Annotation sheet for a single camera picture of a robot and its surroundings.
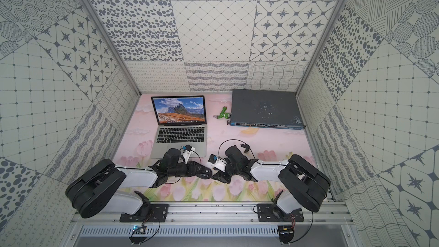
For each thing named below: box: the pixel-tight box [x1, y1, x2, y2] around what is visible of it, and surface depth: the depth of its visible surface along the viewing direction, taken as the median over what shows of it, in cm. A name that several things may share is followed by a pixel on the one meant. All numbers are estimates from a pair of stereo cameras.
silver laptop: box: [150, 95, 208, 159], surface depth 100 cm
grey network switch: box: [226, 89, 307, 130], surface depth 109 cm
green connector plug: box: [212, 105, 231, 119], surface depth 109 cm
